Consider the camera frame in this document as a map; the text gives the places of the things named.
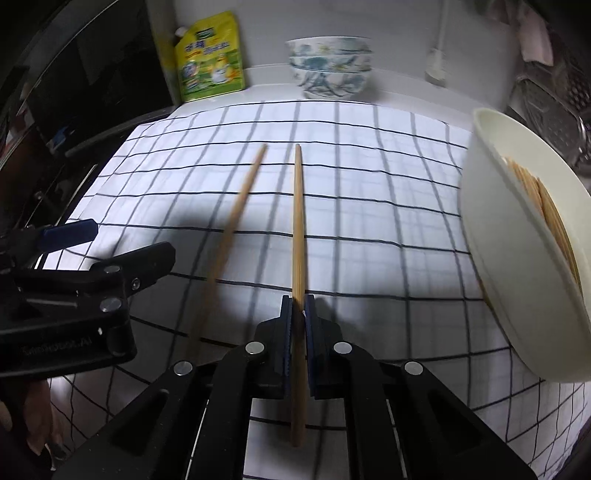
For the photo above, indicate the bundle of wooden chopsticks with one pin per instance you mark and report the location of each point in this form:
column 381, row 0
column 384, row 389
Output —
column 545, row 203

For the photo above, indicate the cream round deep plate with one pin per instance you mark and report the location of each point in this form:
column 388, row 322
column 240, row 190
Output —
column 503, row 277

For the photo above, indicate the black grid white cloth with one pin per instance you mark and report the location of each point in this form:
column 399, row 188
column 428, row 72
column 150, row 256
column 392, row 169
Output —
column 392, row 221

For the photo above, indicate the pink cloth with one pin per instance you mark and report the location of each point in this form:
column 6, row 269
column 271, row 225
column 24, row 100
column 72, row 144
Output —
column 535, row 41

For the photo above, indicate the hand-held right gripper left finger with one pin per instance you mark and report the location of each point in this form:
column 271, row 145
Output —
column 284, row 323

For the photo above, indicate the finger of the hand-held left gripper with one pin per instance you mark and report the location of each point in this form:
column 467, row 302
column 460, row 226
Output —
column 69, row 233
column 143, row 261

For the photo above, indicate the black range hood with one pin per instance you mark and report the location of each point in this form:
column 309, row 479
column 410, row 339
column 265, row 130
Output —
column 92, row 60

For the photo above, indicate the yellow detergent pouch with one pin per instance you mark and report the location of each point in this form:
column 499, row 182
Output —
column 212, row 64

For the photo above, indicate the person's left hand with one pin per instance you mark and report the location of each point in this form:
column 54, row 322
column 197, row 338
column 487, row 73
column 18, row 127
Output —
column 32, row 415

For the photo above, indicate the steel dish rack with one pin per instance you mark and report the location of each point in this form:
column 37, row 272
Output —
column 519, row 92

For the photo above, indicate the long wooden chopstick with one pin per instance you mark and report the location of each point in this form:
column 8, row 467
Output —
column 299, row 230
column 235, row 217

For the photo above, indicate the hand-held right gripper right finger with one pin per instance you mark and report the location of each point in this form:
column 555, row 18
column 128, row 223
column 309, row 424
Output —
column 310, row 323

